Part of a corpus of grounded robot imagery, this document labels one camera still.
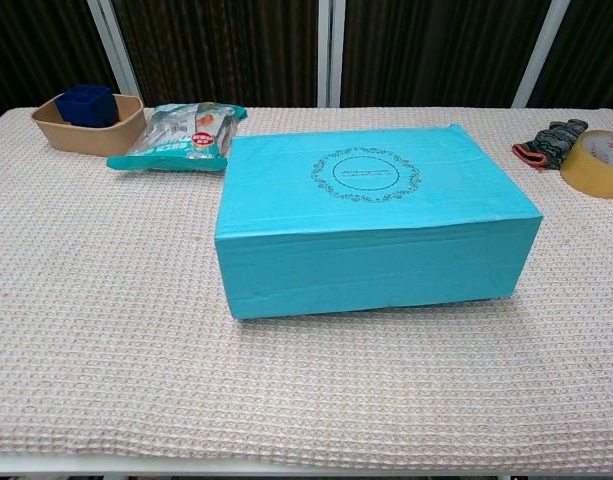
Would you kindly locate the grey rolled socks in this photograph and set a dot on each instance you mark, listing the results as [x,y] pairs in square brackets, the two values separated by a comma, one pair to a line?
[556,137]

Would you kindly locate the white partition post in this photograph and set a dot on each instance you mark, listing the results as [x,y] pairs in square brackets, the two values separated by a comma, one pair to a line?
[113,50]
[331,50]
[541,50]

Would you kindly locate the tan plastic basin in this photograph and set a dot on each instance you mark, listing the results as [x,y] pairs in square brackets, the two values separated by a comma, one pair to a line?
[86,140]

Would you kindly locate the teal snack bag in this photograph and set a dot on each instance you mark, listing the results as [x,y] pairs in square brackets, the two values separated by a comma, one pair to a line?
[181,140]

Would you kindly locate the beige waffle tablecloth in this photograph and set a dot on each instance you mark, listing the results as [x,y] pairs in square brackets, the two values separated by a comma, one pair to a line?
[111,310]

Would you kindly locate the yellow packing tape roll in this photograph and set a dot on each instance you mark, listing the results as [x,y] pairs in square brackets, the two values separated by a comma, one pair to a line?
[586,175]

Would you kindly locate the dark brown partition panel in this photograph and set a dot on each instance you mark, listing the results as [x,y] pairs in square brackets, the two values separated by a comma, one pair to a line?
[36,45]
[436,50]
[596,50]
[211,50]

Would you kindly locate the dark blue compartment cup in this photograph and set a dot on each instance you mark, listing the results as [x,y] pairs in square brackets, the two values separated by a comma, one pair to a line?
[86,105]

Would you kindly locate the teal cardboard shoe box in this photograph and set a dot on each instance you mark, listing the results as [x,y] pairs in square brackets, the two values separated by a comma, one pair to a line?
[376,260]

